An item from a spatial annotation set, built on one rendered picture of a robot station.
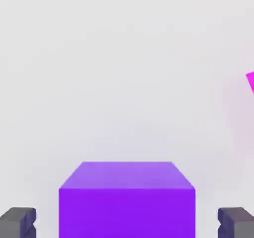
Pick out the small purple cube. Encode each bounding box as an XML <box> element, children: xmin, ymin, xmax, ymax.
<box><xmin>58</xmin><ymin>161</ymin><xmax>196</xmax><ymax>238</ymax></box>

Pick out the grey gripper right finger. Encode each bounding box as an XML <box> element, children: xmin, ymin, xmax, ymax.
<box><xmin>217</xmin><ymin>207</ymin><xmax>254</xmax><ymax>238</ymax></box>

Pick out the small magenta cube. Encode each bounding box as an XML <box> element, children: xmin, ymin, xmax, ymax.
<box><xmin>245</xmin><ymin>71</ymin><xmax>254</xmax><ymax>95</ymax></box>

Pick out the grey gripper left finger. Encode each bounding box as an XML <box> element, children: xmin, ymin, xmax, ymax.
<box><xmin>0</xmin><ymin>207</ymin><xmax>37</xmax><ymax>238</ymax></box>

